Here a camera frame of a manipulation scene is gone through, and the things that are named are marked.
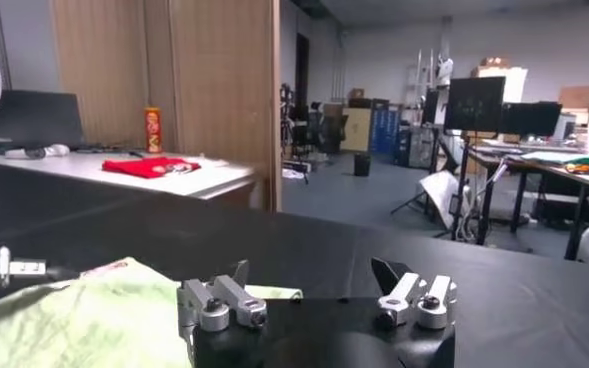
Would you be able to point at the black screen on side table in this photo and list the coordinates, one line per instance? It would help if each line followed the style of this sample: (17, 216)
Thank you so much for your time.
(34, 119)

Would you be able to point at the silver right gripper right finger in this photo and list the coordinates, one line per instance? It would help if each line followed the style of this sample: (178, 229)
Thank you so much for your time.
(404, 295)

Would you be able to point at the wooden partition screen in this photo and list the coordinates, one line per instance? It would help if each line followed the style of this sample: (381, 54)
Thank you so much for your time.
(214, 85)

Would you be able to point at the blue storage cabinet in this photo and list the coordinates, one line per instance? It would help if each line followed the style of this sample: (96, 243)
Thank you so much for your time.
(385, 131)

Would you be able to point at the black monitor on stand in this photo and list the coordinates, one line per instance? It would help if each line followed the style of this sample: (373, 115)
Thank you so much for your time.
(474, 104)

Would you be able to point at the white reflector board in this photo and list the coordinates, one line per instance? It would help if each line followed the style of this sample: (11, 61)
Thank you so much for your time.
(441, 192)

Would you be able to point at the black tripod monitor stand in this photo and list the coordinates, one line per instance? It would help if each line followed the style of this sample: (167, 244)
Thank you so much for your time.
(460, 185)

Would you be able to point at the red chips can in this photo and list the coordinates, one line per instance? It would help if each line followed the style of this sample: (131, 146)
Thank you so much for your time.
(153, 130)

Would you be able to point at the white side table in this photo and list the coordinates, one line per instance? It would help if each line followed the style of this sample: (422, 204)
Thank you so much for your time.
(209, 182)

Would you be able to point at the brown desk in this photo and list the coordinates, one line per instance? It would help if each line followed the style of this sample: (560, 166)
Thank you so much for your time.
(549, 172)

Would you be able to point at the white handheld device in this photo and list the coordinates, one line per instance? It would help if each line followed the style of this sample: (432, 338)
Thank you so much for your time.
(49, 150)

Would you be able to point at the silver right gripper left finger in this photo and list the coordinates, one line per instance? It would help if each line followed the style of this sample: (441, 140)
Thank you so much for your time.
(234, 300)

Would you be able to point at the light green t-shirt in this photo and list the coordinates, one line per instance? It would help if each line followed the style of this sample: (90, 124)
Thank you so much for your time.
(99, 320)

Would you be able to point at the green and teal cloth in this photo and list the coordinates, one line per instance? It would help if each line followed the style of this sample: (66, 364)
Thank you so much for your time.
(564, 160)

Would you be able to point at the folded red shirt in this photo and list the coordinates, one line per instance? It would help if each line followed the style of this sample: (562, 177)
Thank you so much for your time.
(144, 166)

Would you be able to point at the beige cabinet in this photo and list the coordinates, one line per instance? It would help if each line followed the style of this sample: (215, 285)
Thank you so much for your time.
(356, 130)

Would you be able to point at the wide black monitor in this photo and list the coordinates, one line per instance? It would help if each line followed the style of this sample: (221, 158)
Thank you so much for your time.
(531, 119)

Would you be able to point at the cardboard box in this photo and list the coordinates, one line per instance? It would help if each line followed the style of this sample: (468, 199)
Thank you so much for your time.
(581, 96)

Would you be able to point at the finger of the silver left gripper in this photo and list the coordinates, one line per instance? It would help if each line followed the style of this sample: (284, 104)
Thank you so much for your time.
(24, 268)

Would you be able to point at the black trash bin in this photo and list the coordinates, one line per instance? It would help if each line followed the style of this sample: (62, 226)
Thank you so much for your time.
(362, 165)

